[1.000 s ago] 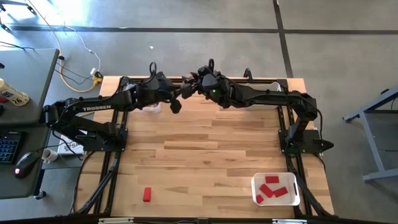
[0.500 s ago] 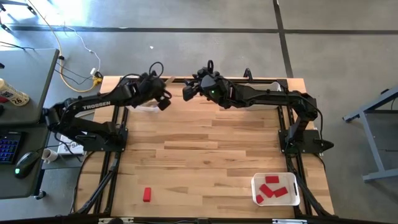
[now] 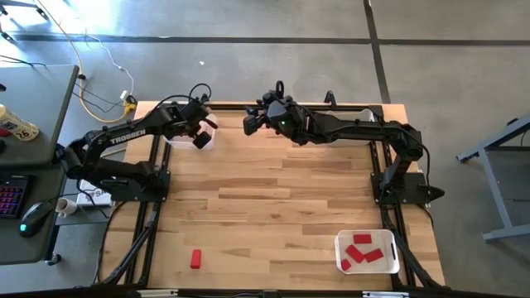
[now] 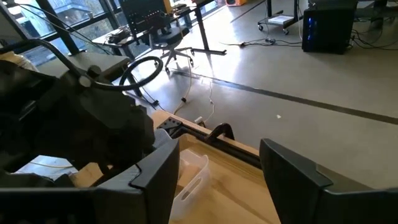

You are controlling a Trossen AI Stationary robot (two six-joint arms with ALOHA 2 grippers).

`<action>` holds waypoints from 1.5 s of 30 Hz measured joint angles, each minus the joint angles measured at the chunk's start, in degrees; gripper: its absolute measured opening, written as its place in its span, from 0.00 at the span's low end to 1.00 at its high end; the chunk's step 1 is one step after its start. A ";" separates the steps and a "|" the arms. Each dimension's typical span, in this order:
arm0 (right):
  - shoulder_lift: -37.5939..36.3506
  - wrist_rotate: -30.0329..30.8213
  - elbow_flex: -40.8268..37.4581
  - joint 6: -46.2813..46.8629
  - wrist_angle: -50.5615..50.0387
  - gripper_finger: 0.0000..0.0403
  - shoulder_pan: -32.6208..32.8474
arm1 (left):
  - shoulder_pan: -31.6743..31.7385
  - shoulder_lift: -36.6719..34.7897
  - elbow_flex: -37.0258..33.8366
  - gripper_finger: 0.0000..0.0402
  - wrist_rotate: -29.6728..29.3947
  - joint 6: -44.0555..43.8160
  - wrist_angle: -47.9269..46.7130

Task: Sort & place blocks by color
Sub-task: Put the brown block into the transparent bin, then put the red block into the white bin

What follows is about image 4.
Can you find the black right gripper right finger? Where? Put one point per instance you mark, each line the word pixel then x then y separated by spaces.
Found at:
pixel 298 193

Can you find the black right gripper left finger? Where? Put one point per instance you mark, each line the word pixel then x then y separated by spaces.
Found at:
pixel 143 199

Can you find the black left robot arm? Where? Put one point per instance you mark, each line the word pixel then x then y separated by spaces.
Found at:
pixel 18 102

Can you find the white printed sheet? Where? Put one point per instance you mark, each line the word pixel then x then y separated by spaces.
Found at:
pixel 46 162

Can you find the clear plastic bin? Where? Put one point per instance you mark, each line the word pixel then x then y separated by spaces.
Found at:
pixel 199 165

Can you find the white power adapter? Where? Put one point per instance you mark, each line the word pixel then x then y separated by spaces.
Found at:
pixel 199 119

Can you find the black office chair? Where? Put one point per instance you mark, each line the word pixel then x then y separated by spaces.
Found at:
pixel 169 35

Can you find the black standing desk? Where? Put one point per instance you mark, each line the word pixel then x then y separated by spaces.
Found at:
pixel 203 31

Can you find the black computer tower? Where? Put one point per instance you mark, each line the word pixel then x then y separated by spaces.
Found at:
pixel 326 29

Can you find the wheeled metal cart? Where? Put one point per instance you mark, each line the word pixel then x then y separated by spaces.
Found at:
pixel 280 20

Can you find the black table frame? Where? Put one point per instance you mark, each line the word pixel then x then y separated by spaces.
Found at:
pixel 236 152

